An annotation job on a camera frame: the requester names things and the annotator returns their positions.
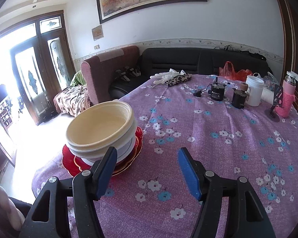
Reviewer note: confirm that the white glove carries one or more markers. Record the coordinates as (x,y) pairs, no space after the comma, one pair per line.
(161,78)

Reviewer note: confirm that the black sofa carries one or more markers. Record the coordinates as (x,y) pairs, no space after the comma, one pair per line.
(201,61)

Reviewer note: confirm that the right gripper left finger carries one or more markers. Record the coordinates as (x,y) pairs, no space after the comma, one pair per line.
(49,215)

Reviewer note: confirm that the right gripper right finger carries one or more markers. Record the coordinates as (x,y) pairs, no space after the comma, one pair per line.
(229,207)

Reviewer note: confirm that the small black adapter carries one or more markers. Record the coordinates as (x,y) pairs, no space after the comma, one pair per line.
(197,93)

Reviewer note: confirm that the red plastic bag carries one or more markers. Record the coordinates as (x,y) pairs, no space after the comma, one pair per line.
(229,73)

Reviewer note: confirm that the purple floral tablecloth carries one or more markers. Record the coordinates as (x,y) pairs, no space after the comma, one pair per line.
(151,198)

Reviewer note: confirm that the leopard print pouch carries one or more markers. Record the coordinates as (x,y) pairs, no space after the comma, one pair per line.
(178,79)

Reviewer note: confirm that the large cream plastic bowl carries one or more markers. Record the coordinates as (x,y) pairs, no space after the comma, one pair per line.
(99,126)

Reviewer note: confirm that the black canister with cork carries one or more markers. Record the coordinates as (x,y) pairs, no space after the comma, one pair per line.
(240,96)

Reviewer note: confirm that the black round canister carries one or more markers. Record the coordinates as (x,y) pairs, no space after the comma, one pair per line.
(217,90)

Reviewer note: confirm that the black phone stand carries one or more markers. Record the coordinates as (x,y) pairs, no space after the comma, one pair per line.
(277,102)

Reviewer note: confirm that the wooden glass door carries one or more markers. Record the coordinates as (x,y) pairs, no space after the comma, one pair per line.
(41,61)

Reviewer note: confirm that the maroon armchair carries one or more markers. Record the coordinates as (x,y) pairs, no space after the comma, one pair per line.
(99,70)

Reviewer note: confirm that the small wall plaque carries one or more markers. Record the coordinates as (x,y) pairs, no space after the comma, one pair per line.
(97,32)

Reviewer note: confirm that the pink thermos knitted sleeve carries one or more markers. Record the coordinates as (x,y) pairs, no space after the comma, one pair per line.
(289,87)

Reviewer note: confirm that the white foam bowl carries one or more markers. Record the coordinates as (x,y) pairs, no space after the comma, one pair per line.
(123,146)

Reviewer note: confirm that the patterned blanket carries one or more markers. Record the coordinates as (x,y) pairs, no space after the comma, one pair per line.
(73,100)

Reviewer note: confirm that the white plastic jar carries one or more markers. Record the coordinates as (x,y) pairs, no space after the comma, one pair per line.
(255,89)

